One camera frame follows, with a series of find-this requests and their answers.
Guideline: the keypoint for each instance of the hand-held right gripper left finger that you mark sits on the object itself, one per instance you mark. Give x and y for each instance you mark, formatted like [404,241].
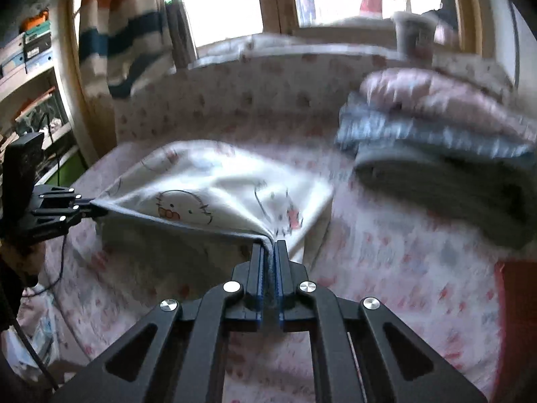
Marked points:
[262,277]

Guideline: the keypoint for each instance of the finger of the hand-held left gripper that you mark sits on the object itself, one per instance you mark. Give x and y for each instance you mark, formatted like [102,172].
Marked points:
[58,199]
[58,220]

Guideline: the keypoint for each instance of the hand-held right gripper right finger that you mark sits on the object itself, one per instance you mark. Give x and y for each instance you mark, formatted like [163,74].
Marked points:
[283,277]

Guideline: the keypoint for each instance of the white cat print pants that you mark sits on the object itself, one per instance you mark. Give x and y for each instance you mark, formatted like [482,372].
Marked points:
[201,193]

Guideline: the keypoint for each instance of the blue printed garment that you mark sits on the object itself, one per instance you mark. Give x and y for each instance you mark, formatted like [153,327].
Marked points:
[398,130]

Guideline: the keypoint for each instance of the wooden shelf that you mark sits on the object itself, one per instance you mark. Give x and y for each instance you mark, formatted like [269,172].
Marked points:
[25,88]

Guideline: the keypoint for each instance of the pink printed bed sheet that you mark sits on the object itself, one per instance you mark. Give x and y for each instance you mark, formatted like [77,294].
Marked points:
[377,302]

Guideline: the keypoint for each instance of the blue white storage box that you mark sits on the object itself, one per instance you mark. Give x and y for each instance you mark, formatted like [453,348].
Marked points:
[29,61]

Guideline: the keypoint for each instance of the grey folded garment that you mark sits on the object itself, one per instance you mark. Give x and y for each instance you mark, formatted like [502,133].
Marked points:
[440,193]

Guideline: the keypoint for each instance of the striped hanging cloth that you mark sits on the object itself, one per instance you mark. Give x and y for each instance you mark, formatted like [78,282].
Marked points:
[126,29]

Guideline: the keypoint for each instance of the dark upright object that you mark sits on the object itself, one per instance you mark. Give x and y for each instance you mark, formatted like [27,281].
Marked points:
[180,33]

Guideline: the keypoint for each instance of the red cloth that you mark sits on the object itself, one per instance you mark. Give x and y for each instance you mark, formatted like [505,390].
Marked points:
[520,302]

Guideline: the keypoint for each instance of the pink white folded garment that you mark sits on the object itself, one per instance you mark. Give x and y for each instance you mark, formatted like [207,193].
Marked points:
[440,92]

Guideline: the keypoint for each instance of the grey cylindrical container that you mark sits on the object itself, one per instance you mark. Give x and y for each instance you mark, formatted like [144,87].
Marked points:
[415,37]

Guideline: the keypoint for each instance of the wooden window frame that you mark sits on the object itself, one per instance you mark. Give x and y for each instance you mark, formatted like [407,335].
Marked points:
[281,0]

